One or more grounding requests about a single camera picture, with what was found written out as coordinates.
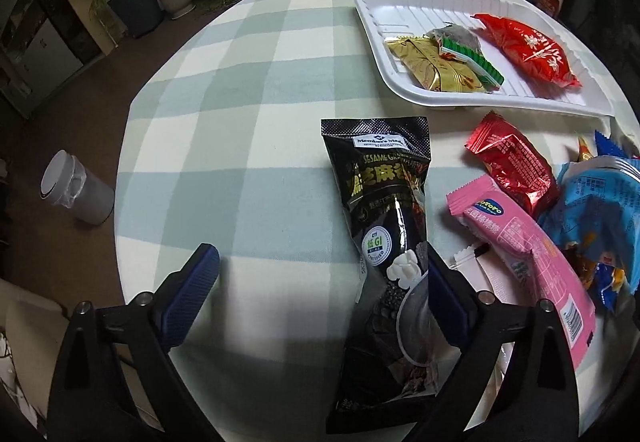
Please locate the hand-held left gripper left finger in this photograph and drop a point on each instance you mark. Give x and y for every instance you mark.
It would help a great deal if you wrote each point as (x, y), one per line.
(192, 292)

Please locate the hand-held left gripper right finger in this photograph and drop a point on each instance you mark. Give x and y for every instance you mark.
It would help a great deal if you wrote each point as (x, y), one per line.
(452, 309)

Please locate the pink snack packet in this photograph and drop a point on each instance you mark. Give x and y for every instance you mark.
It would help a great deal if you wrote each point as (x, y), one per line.
(520, 247)

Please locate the long black snack packet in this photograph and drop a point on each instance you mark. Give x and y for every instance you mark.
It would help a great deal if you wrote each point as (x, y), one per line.
(385, 202)

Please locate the dark red foil packet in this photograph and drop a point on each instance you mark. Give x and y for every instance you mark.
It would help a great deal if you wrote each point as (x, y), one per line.
(515, 162)

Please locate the light blue snack bag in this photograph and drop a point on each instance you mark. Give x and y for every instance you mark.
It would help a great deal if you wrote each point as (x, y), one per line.
(590, 207)

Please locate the blue and yellow snack packet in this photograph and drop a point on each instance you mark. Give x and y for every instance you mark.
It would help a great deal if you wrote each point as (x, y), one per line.
(607, 144)

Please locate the gold snack packet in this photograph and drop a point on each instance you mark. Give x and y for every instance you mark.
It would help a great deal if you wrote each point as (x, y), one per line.
(425, 67)

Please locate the green and white snack packet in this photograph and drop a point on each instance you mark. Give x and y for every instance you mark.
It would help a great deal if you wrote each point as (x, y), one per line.
(475, 62)

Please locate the grey translucent snack packet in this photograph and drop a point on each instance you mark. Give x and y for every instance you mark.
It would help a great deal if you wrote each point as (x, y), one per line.
(457, 37)

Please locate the white plastic tray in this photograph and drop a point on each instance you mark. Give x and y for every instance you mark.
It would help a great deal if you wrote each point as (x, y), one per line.
(400, 2)

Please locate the white trash bin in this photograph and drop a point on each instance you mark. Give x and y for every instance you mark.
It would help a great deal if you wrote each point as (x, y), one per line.
(75, 189)

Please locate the red gift bag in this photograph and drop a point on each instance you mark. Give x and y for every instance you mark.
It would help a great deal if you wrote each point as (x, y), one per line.
(549, 3)

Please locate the wooden wall cabinet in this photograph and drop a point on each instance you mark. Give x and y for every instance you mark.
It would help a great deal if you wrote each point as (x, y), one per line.
(35, 17)

